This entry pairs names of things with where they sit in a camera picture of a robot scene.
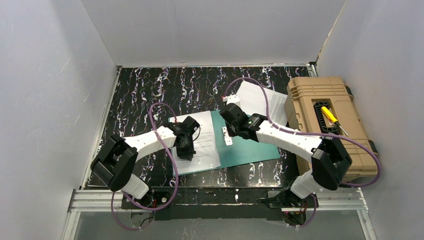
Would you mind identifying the white printed paper sheet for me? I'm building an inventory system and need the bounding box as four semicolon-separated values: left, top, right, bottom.
171;111;221;176

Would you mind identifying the teal paper folder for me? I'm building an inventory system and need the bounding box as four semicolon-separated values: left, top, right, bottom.
210;110;280;169

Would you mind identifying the white printed paper stack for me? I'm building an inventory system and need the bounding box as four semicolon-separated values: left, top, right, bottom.
236;81;288;126

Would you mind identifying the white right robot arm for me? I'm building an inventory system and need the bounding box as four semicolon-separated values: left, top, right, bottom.
219;103;352;199

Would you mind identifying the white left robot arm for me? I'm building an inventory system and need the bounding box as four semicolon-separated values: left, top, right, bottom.
90;116;200;200

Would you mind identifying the metal folder clip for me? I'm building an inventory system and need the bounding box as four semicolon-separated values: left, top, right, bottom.
222;126;233;146

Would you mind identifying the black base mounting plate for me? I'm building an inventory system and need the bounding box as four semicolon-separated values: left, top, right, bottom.
120;186;319;222

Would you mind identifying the tan plastic toolbox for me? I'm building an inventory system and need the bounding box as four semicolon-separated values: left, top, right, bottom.
284;76;378;182

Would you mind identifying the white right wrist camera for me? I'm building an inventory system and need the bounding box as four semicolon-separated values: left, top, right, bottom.
222;94;241;107

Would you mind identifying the yellow handled screwdriver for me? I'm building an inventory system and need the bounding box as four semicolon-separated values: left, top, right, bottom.
320;106;349;137

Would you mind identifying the aluminium frame rail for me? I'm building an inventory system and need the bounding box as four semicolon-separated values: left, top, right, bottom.
61;188;377;240

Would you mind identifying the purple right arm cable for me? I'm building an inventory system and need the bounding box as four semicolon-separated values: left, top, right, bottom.
223;77;382;229

